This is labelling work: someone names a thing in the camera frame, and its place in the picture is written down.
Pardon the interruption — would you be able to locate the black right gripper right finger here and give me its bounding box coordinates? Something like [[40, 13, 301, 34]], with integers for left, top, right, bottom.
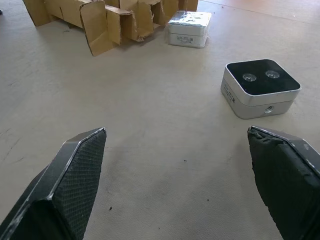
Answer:
[[247, 125, 320, 240]]

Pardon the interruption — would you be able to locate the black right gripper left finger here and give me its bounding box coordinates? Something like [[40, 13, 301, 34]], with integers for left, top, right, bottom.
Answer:
[[0, 127, 107, 240]]

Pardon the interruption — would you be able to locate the plastic-wrapped silver camera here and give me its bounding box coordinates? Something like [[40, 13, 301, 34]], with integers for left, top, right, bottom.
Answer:
[[167, 10, 212, 49]]

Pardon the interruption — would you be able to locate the wooden rack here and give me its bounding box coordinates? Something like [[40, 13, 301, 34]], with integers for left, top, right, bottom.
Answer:
[[22, 0, 200, 57]]

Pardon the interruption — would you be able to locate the silver camera with black face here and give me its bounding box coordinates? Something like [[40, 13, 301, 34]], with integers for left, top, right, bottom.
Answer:
[[220, 58, 302, 120]]

